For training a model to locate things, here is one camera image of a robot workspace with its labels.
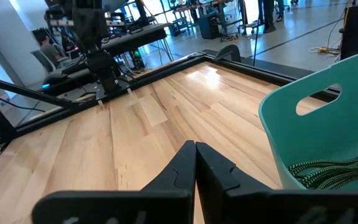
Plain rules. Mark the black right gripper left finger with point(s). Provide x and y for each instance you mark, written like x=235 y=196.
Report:
x=166 y=202

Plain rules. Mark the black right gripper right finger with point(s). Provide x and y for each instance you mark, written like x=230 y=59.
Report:
x=222 y=199

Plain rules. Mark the teal plastic bin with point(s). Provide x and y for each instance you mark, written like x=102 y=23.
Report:
x=322 y=130

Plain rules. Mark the black computer with green light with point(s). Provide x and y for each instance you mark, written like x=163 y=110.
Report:
x=136 y=57

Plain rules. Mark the black device with status light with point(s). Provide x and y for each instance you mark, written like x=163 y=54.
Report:
x=57 y=79

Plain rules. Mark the thin black pole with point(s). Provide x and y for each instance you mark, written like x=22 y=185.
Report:
x=256 y=37

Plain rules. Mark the black work desk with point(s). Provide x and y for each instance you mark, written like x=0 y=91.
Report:
x=141 y=34

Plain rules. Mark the dark computer tower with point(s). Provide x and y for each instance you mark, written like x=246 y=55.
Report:
x=208 y=26

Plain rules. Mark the grey office chair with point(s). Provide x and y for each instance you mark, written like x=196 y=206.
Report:
x=40 y=61

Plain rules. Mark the standing person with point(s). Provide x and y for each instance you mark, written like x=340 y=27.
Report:
x=280 y=9
x=269 y=15

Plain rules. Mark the seated person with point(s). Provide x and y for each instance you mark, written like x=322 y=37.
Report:
x=50 y=51

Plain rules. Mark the black diagonal frame brace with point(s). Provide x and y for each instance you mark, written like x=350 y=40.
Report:
x=26 y=91

